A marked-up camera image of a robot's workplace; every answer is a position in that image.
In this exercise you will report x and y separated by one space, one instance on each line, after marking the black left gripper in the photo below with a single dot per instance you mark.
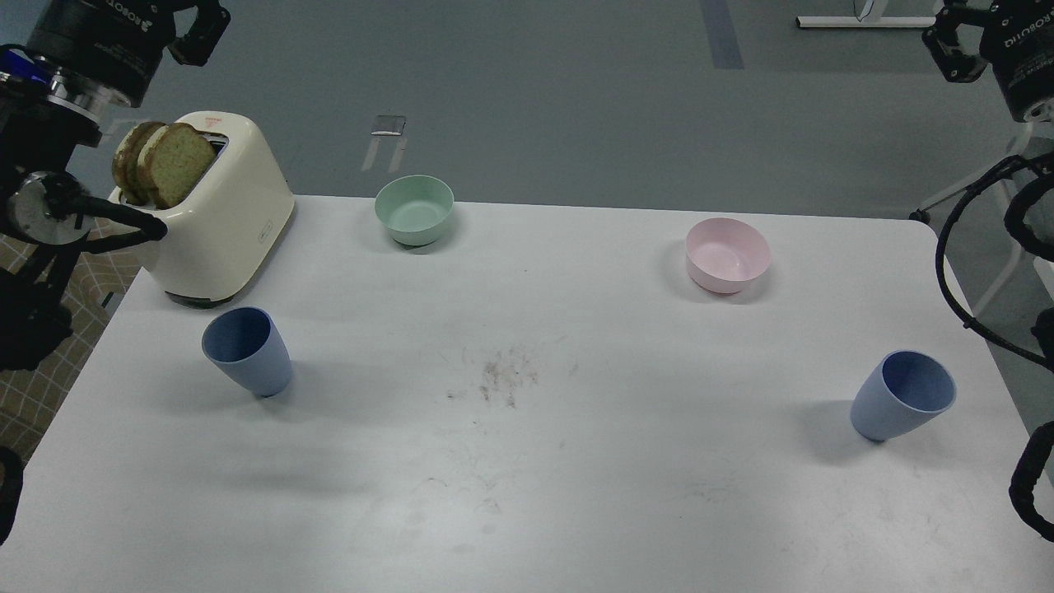
119 44

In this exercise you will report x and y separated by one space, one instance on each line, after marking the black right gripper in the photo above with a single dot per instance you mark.
1017 43

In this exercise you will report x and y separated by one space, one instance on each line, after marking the blue cup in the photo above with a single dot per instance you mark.
904 391
246 345

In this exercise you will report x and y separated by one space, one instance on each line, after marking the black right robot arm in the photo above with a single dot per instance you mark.
1016 224

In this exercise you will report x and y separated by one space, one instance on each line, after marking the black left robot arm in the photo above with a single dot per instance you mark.
46 112

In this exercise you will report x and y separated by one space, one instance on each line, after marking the white table base bar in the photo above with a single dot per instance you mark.
871 15

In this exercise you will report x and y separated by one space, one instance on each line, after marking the front bread slice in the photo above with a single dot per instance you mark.
171 163

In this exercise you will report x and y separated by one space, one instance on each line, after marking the bread slice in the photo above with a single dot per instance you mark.
171 163
124 166

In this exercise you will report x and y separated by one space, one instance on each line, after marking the back bread slice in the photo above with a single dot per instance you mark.
124 166

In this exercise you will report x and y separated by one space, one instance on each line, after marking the cream toaster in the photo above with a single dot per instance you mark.
220 235

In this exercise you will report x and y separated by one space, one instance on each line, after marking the green bowl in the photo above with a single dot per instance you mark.
415 210

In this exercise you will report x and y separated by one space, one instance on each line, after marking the pink bowl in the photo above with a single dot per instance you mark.
725 256

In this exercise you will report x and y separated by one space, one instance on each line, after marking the checkered beige cloth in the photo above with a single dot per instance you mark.
55 306

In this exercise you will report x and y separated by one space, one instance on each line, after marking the white chair frame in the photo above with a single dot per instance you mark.
981 253

